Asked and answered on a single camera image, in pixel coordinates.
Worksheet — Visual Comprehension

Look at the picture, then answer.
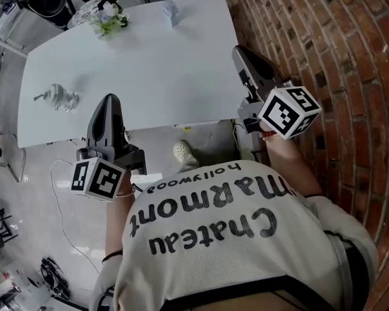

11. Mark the white clog shoe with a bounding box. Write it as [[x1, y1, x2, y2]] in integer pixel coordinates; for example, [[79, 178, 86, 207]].
[[172, 140, 195, 165]]

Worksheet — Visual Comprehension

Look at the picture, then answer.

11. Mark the floral cushion chair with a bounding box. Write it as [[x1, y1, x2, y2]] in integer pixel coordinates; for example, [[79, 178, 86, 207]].
[[67, 0, 119, 29]]

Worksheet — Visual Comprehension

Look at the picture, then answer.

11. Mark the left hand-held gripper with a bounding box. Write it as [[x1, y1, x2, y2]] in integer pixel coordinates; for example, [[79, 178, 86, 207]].
[[70, 93, 147, 203]]

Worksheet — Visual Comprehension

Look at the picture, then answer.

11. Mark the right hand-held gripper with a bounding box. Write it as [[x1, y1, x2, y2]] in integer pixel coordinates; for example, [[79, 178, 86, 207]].
[[232, 45, 322, 141]]

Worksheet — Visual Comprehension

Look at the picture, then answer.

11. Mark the white floor cable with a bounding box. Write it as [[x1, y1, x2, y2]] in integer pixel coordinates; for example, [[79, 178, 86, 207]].
[[49, 159, 102, 273]]

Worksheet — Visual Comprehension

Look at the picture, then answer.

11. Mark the white printed shirt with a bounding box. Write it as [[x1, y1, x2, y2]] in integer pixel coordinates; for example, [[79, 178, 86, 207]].
[[92, 160, 380, 311]]

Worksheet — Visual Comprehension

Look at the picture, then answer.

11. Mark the artificial flower bouquet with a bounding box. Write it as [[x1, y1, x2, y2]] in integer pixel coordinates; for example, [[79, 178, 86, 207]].
[[89, 1, 131, 39]]

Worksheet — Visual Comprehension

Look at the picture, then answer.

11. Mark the cluttered white workbench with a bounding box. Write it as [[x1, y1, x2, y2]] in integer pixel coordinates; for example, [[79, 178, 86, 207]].
[[0, 260, 95, 311]]

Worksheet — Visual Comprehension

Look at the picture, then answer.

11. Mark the clear glass bottle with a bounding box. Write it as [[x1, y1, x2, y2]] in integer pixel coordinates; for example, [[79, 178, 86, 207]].
[[33, 82, 80, 112]]

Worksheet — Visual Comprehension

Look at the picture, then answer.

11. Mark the person's right forearm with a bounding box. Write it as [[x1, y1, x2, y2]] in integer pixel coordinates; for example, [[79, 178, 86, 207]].
[[264, 130, 324, 197]]

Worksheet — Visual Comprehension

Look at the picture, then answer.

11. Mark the person's left forearm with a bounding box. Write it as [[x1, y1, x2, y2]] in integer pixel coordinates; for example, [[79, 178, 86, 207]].
[[104, 172, 137, 264]]

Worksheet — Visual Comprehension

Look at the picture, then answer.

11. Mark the yellow cable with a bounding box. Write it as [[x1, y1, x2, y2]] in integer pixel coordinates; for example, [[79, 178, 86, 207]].
[[231, 119, 241, 146]]

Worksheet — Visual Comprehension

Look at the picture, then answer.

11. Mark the grey trouser leg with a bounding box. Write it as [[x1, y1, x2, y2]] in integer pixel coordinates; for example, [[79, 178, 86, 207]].
[[178, 155, 200, 174]]

